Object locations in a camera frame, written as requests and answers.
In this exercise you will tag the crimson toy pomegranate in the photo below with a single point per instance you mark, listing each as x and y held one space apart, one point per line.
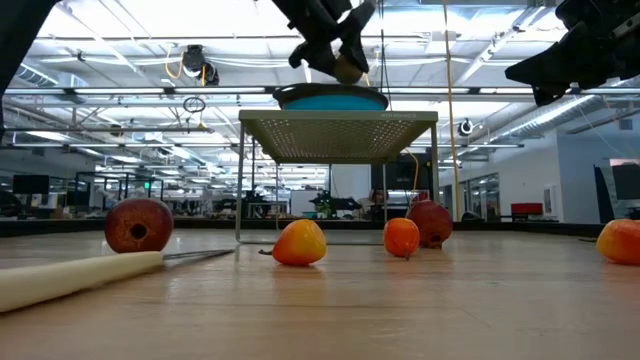
436 220

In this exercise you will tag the dark red toy apple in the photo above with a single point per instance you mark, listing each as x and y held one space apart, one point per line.
125 220

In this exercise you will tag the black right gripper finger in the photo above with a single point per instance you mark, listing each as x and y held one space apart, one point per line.
565 77
570 52

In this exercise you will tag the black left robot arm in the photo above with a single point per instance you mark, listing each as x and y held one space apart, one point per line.
20 30

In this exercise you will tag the black aluminium rig frame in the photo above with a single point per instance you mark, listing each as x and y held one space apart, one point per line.
525 226

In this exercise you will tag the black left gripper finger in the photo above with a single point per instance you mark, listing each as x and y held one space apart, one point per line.
315 60
357 30

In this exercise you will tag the brown-green toy kiwi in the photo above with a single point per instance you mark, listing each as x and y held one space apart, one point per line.
347 72

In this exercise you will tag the red background box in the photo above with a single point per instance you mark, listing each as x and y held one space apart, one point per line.
526 208

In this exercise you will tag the black background monitor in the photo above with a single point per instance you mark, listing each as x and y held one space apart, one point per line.
400 172
627 182

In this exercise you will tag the person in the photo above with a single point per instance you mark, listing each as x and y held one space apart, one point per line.
378 196

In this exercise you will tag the green perforated metal shelf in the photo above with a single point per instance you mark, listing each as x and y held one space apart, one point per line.
335 135

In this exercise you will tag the blue bowl with grey rim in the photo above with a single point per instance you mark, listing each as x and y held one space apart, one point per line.
330 102

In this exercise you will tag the small orange-yellow toy fruit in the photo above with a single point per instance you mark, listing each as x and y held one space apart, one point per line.
300 245
622 242
401 237

